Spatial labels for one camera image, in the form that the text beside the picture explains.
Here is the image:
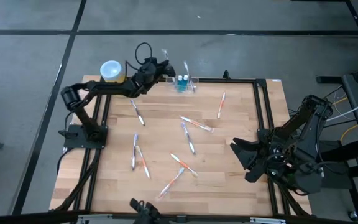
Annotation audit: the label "yellow floor cable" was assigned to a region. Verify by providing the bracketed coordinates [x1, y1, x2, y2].
[339, 124, 358, 143]

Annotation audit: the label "black cable bundle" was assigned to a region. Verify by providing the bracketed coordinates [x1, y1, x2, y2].
[54, 146, 102, 212]

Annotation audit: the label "white cable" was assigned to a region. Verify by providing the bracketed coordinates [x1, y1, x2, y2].
[324, 94, 358, 124]

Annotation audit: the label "bare orange white toothbrush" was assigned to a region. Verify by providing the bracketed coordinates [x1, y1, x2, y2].
[216, 91, 227, 120]

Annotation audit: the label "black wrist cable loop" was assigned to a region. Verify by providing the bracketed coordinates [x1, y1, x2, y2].
[134, 42, 154, 65]

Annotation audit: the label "clear acrylic organizer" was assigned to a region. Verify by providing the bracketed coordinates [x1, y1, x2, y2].
[165, 75, 200, 95]

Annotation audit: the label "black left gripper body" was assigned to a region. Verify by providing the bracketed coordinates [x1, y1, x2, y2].
[140, 63, 167, 86]

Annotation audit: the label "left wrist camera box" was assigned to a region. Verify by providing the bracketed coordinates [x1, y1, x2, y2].
[141, 57, 160, 71]

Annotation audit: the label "white label strip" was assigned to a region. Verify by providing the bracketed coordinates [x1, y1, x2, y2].
[249, 217, 287, 224]

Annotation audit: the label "yellow canister with white lid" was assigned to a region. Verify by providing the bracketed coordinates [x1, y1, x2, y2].
[99, 60, 127, 85]

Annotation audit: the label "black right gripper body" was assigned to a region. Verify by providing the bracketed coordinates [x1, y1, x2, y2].
[244, 129, 295, 184]

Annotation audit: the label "black desk leg beam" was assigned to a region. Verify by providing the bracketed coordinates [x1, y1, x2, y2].
[320, 138, 358, 174]

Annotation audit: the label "bare orange toothbrush yellow bristles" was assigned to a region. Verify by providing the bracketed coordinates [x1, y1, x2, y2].
[170, 152, 200, 179]

